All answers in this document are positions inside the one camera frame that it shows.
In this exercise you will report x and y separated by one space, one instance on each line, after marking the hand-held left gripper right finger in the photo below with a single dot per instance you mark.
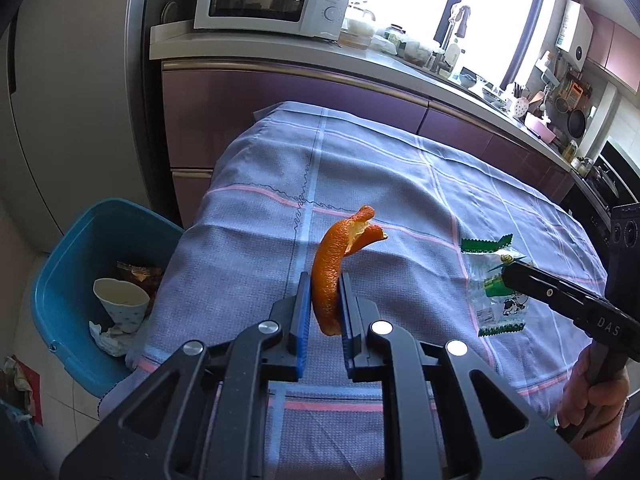
348 330

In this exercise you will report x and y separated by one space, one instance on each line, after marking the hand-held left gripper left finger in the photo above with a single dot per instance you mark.
301 330

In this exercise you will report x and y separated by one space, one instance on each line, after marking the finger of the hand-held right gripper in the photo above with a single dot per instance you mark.
540 287

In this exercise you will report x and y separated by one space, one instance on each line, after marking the green white candy wrapper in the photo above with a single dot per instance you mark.
492 305

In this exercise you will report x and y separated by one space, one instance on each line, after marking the orange peel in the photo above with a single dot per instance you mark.
330 260

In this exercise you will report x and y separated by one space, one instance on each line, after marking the gold foil snack wrapper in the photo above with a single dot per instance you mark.
142 275

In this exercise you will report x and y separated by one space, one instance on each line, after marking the blue plastic trash bin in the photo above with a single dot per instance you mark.
65 280

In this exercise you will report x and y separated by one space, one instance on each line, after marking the person's right forearm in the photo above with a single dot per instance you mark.
602 440

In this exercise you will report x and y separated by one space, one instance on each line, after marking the person's right hand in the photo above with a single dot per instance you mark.
607 400

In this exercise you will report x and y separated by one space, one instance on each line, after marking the black gas stove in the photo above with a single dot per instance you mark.
607 180

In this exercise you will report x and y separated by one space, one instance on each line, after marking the blue checkered tablecloth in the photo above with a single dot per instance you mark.
390 180

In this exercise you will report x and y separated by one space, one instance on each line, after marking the pink pot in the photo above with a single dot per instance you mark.
540 127

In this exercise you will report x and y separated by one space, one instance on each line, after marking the black frying pan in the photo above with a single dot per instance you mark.
576 122

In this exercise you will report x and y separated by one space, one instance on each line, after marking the white dotted mug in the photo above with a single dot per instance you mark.
518 109

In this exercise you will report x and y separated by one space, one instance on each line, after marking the white paper cup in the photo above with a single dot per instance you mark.
120 305

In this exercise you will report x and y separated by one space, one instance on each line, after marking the crumpled white tissue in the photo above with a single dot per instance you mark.
112 342

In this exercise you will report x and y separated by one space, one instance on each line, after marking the dark patterned bowl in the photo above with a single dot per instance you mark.
470 77

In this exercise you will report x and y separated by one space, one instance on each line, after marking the purple kitchen cabinet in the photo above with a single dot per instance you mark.
300 105

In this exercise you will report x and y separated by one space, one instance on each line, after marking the white soap bottle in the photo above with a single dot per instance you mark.
453 55

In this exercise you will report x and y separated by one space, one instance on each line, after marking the white water heater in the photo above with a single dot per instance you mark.
575 30

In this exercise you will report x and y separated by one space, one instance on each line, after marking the glass jar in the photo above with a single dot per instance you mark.
415 50

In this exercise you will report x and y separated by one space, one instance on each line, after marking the metal kitchen faucet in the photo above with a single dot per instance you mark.
460 17

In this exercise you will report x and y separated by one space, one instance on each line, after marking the teal plastic bag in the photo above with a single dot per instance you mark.
20 417

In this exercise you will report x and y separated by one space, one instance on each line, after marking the clear food container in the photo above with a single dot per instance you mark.
357 35

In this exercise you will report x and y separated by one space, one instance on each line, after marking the silver refrigerator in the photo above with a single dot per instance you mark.
75 110

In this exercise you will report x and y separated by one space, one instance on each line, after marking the purple wall cabinet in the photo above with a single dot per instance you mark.
620 50

